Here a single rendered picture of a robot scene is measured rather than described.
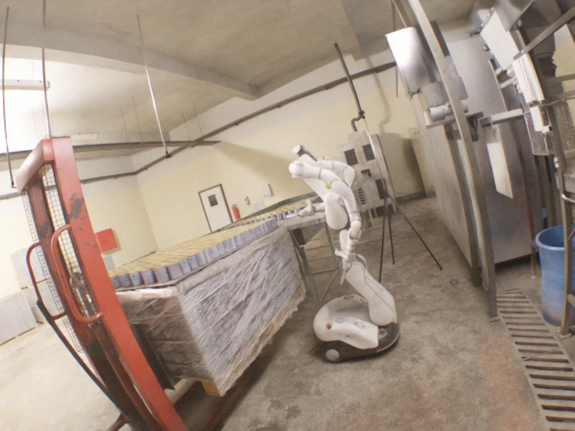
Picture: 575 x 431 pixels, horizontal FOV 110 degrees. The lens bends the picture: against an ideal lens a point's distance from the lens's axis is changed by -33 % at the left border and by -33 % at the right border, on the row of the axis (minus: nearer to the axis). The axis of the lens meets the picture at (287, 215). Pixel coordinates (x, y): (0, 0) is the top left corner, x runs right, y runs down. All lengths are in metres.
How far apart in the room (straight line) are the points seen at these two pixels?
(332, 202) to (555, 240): 1.77
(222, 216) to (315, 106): 5.04
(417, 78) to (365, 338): 2.02
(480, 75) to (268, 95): 7.76
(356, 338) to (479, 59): 2.65
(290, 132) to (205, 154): 3.35
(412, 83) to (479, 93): 0.78
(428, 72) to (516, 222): 1.63
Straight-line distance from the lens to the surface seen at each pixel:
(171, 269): 1.54
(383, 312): 2.30
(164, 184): 12.46
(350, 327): 2.23
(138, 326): 1.79
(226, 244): 1.89
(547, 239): 2.51
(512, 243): 3.19
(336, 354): 2.39
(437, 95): 2.43
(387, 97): 8.99
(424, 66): 2.53
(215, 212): 10.96
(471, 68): 3.04
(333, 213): 2.08
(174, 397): 2.65
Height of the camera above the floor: 1.44
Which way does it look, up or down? 6 degrees down
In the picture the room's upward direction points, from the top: 17 degrees counter-clockwise
